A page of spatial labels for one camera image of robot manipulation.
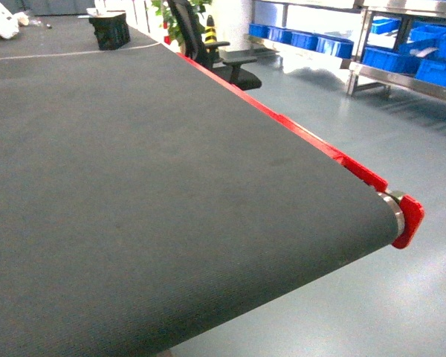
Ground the black plastic crate stack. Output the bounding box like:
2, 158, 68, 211
88, 12, 131, 51

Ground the stainless steel shelf rack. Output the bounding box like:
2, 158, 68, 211
246, 1, 446, 102

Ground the green potted plant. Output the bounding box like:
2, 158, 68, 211
151, 0, 213, 46

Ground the white foam piece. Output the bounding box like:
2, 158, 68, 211
0, 2, 30, 39

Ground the red conveyor side rail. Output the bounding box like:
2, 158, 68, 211
177, 53, 425, 249

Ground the black conveyor belt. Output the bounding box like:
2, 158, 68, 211
0, 18, 398, 356

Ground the yellow black striped bollard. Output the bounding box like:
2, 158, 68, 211
204, 15, 217, 45

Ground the black office chair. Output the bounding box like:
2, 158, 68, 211
168, 1, 262, 91

